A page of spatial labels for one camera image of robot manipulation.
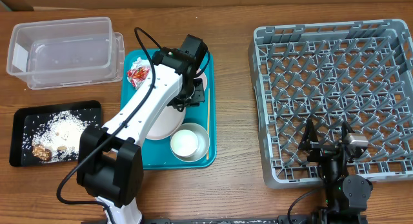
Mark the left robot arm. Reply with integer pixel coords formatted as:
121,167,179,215
72,45,210,223

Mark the grey dishwasher rack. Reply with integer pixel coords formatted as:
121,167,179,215
248,19,412,189

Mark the red snack wrapper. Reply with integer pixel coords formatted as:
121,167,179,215
126,66,150,90

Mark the clear plastic bin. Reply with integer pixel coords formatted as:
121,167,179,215
6,17,125,90

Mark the brown food scrap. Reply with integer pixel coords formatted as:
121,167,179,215
32,144,52,161

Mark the white napkin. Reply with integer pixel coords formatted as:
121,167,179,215
131,57,150,69

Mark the small white bowl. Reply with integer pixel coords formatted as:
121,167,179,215
198,72,208,91

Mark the wooden chopstick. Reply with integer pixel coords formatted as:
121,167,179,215
206,89,210,160

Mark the metal bowl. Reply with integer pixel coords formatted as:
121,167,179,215
170,123,208,163

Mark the large white plate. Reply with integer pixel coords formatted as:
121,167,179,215
146,106,186,140

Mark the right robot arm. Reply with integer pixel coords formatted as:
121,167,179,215
293,119,373,223

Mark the black plastic tray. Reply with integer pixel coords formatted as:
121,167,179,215
9,101,103,167

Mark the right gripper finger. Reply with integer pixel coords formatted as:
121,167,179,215
341,121,354,143
298,118,319,150

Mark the white cup in bowl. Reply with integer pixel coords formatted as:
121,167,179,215
170,129,199,158

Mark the teal serving tray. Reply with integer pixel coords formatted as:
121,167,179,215
118,47,218,170

